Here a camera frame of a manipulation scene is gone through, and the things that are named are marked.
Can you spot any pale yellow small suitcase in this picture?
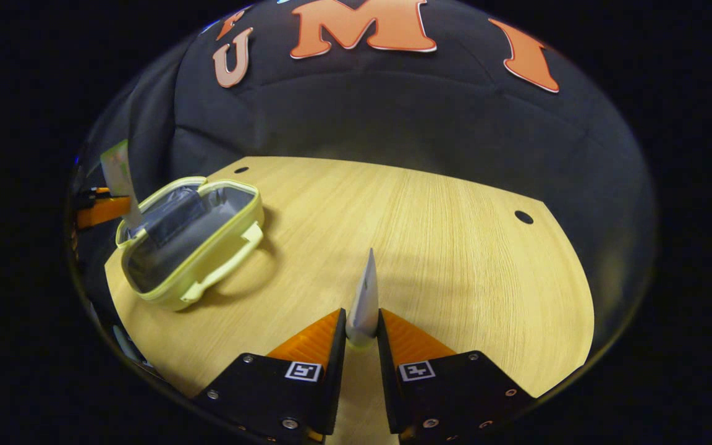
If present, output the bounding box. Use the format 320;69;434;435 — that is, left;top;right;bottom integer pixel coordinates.
115;176;265;312

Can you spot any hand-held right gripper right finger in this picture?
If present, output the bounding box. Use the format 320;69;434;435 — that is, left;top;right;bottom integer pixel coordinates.
378;309;536;443

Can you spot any white tube with green band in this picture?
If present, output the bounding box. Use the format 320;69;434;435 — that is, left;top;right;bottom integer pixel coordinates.
100;140;145;231

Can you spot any pale green cream tube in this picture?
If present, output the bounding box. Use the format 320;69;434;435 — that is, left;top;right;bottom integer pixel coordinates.
345;248;381;347

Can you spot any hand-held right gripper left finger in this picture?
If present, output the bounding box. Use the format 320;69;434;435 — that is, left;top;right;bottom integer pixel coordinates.
192;308;347;443

